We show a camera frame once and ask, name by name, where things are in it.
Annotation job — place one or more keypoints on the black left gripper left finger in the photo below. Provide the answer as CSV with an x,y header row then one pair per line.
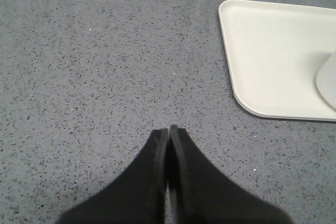
x,y
136,196

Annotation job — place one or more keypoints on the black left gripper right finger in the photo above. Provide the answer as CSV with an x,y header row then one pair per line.
x,y
202,194

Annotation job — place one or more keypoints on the white smiley mug black handle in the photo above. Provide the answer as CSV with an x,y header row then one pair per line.
x,y
325,80

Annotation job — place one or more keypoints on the cream rectangular plastic tray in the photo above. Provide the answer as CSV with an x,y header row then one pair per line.
x,y
274,52

